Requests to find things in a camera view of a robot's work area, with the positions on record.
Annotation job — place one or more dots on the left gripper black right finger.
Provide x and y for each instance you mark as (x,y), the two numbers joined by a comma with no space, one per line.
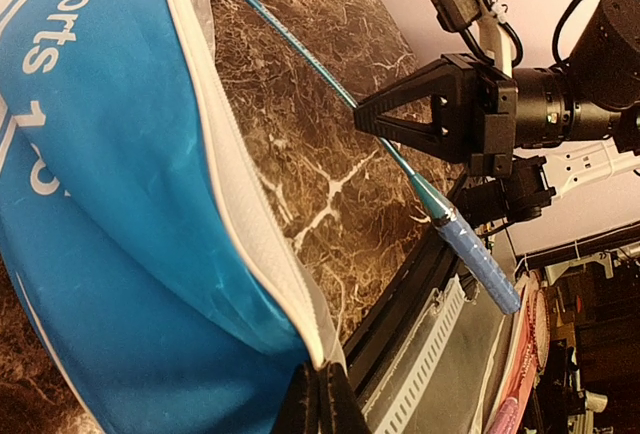
(339,412)

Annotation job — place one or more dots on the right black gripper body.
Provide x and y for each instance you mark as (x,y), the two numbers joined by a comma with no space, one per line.
(478,117)

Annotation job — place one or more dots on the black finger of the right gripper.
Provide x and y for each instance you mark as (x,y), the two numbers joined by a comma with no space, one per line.
(422,83)
(428,138)

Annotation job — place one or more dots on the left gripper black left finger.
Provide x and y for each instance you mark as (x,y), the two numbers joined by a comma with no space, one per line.
(299,412)

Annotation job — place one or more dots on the blue badminton racket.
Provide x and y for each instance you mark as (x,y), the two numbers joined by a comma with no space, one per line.
(450,224)

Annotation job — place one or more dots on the blue racket bag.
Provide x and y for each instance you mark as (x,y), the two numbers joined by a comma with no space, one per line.
(134,227)

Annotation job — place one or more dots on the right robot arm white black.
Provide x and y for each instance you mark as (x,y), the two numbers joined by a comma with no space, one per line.
(591,95)

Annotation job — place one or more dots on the white slotted cable duct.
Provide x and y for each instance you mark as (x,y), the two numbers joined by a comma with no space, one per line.
(396,397)

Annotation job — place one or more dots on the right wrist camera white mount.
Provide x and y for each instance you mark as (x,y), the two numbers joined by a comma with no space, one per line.
(483,26)

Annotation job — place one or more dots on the black front table rail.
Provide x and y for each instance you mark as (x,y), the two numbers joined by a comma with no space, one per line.
(371,348)

